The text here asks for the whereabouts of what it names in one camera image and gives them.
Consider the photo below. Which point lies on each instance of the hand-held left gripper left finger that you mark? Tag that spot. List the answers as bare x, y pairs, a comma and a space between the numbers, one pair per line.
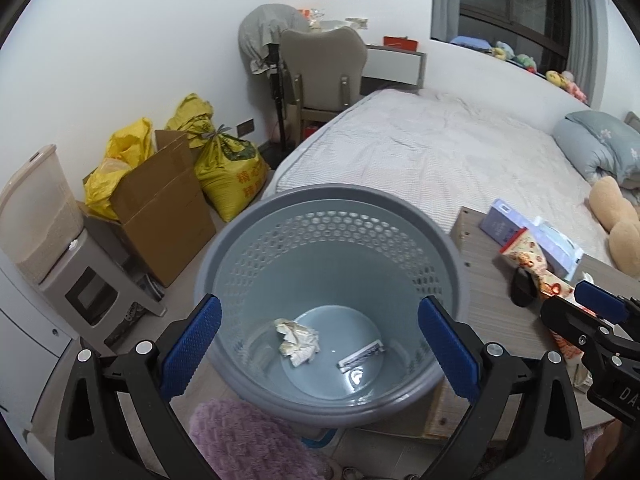
192, 347

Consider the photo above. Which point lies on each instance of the red patterned snack packet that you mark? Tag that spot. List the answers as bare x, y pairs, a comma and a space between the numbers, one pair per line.
525, 256

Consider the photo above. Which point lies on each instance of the grey perforated plastic bin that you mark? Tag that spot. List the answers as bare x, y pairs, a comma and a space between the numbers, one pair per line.
240, 240

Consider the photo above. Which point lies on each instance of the grey clothing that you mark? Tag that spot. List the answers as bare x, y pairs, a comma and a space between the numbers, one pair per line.
260, 30

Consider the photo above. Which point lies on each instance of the small white wrapper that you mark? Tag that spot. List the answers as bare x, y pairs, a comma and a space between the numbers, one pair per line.
361, 355

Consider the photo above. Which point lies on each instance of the purple cardboard box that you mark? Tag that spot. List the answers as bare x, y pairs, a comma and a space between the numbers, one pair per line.
500, 222

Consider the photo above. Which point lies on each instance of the tan teddy bear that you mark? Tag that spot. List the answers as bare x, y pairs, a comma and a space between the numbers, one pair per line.
622, 242

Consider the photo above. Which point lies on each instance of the grey and white desk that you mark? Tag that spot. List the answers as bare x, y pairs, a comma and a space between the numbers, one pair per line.
395, 66

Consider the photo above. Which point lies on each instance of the grey curtain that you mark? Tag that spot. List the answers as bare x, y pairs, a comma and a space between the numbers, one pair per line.
585, 25
445, 0

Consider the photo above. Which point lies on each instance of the small yellow plastic bag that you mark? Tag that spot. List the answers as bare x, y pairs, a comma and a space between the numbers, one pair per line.
192, 112

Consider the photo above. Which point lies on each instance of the plain yellow plastic bag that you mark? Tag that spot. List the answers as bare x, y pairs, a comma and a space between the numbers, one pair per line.
125, 145

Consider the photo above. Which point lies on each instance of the person's bare leg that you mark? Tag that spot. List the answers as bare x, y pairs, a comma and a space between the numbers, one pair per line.
607, 455

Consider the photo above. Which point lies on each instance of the bed with white sheet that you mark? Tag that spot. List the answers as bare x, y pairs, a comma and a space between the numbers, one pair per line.
425, 160

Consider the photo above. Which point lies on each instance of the light blue wipes packet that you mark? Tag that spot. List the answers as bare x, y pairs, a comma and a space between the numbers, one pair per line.
557, 250

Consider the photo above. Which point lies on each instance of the wall socket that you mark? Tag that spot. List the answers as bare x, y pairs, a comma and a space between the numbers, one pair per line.
245, 128

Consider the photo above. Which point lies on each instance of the blue folded cloth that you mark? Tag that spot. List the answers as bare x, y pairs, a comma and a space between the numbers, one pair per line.
470, 42

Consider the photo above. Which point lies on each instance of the red box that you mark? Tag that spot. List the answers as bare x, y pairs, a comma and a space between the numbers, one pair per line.
400, 43

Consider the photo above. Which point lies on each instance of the white cabinet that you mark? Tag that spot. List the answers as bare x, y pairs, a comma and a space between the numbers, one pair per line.
25, 350

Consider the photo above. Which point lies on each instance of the crumpled food wrapper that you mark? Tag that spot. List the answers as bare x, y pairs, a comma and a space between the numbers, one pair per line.
576, 375

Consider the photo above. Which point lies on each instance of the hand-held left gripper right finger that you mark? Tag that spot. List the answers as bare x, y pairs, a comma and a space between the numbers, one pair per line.
447, 352

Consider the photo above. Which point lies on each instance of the row of plush toys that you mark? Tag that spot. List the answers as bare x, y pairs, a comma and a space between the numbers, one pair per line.
525, 62

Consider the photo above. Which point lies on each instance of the grey floral pillows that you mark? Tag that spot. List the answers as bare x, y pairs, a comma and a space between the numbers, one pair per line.
600, 145

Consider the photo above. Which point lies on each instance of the beige chair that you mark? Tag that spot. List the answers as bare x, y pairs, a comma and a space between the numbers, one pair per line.
320, 65

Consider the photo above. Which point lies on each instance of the dark window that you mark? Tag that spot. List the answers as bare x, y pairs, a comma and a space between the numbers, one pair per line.
525, 5

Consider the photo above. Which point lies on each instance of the grey plastic stool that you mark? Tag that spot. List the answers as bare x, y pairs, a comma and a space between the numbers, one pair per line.
95, 265

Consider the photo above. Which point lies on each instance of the beige plastic storage container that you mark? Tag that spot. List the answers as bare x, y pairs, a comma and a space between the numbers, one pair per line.
40, 210

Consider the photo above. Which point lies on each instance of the brown cardboard box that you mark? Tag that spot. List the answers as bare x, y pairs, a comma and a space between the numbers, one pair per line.
160, 210

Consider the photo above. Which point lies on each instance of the crumpled white paper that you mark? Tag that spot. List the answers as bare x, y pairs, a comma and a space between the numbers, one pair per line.
297, 341

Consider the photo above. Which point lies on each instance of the pink fluffy slipper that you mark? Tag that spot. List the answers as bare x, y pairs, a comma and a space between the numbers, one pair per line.
240, 440

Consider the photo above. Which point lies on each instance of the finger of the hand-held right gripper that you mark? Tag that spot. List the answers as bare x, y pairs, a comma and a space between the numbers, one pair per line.
600, 302
570, 317

